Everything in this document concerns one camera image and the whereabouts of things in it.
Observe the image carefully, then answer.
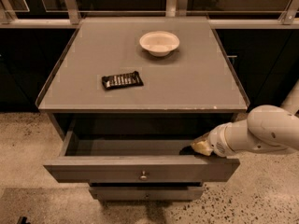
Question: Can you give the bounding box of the grey top drawer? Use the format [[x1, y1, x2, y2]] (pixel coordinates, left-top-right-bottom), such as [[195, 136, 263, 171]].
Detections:
[[44, 119, 240, 184]]

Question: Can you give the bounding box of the grey drawer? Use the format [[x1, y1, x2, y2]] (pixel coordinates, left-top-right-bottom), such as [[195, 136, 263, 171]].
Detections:
[[89, 184, 204, 201], [44, 119, 240, 184]]

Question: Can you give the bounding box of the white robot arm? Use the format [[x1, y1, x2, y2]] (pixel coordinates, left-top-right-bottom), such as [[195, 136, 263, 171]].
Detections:
[[191, 81, 299, 157]]

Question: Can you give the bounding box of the grey bottom drawer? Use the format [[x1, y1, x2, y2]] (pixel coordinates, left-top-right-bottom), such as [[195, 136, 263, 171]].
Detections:
[[89, 184, 204, 201]]

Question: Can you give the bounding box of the grey drawer cabinet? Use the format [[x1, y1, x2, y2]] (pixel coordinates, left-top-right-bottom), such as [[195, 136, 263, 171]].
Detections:
[[36, 17, 249, 187]]

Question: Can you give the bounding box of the black snack bar packet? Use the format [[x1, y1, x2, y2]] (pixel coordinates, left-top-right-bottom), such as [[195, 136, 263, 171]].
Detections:
[[101, 71, 144, 90]]

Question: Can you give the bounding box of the white paper bowl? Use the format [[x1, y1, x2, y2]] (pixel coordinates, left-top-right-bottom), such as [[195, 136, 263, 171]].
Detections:
[[139, 31, 180, 57]]

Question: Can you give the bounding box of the metal window railing frame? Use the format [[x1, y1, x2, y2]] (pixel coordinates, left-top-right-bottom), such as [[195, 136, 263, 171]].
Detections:
[[0, 0, 299, 29]]

